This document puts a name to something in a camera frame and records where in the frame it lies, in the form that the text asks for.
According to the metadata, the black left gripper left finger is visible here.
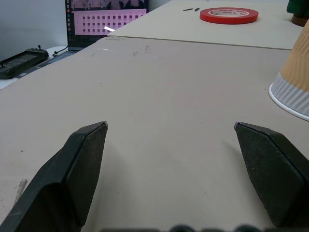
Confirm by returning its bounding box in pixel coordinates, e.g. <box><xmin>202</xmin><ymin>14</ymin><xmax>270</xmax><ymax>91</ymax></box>
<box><xmin>0</xmin><ymin>121</ymin><xmax>109</xmax><ymax>232</ymax></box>

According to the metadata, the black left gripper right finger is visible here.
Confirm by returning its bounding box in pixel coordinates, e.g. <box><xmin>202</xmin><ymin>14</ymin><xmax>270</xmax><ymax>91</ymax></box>
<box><xmin>234</xmin><ymin>122</ymin><xmax>309</xmax><ymax>228</ymax></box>

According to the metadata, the tan ribbed paper cup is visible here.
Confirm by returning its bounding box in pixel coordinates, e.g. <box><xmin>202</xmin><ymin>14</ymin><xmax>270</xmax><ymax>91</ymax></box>
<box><xmin>268</xmin><ymin>16</ymin><xmax>309</xmax><ymax>121</ymax></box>

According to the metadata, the dark green handheld controller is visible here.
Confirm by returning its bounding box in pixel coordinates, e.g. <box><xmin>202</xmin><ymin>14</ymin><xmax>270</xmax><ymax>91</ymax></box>
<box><xmin>0</xmin><ymin>44</ymin><xmax>50</xmax><ymax>80</ymax></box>

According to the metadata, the open laptop with pink screen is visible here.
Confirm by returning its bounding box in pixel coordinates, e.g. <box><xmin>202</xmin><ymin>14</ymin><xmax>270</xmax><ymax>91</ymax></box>
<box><xmin>14</xmin><ymin>0</ymin><xmax>150</xmax><ymax>78</ymax></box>

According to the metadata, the brown plant pot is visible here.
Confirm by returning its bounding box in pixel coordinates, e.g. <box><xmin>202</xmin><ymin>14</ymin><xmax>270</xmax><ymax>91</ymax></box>
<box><xmin>291</xmin><ymin>13</ymin><xmax>309</xmax><ymax>27</ymax></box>

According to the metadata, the red tape roll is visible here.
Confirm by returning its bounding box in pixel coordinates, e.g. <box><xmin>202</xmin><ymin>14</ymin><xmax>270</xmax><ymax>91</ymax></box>
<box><xmin>199</xmin><ymin>7</ymin><xmax>259</xmax><ymax>25</ymax></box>

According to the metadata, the green plant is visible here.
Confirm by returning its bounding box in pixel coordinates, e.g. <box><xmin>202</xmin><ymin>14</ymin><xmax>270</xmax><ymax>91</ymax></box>
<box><xmin>286</xmin><ymin>0</ymin><xmax>309</xmax><ymax>16</ymax></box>

